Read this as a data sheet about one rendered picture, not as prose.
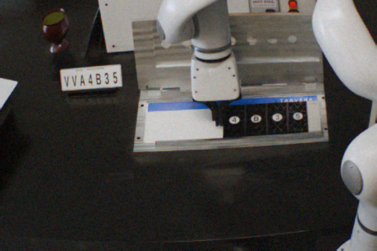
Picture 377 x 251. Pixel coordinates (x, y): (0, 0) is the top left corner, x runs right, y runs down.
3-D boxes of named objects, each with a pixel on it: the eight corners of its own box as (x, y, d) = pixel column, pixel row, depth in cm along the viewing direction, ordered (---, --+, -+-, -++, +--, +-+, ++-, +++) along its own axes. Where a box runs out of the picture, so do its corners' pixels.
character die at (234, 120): (223, 140, 196) (222, 136, 195) (223, 108, 203) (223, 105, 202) (245, 139, 195) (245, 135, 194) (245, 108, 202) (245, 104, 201)
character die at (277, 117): (266, 137, 195) (266, 133, 194) (266, 106, 202) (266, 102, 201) (288, 136, 194) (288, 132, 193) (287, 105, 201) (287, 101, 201)
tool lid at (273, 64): (131, 21, 200) (132, 19, 201) (139, 95, 208) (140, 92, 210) (318, 15, 195) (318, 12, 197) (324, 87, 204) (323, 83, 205)
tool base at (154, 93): (134, 159, 197) (132, 147, 195) (141, 95, 212) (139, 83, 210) (328, 147, 193) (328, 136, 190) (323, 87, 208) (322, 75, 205)
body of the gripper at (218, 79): (187, 58, 187) (192, 105, 192) (236, 56, 186) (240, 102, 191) (189, 42, 193) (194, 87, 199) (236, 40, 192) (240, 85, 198)
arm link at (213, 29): (198, 54, 183) (238, 42, 186) (192, -2, 176) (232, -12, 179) (181, 39, 190) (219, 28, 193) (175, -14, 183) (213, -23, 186)
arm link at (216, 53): (188, 50, 185) (189, 63, 187) (231, 48, 184) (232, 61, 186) (190, 33, 192) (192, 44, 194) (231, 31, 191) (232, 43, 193)
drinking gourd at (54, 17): (58, 60, 227) (52, 29, 219) (40, 51, 231) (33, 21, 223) (79, 42, 231) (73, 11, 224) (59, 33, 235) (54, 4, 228)
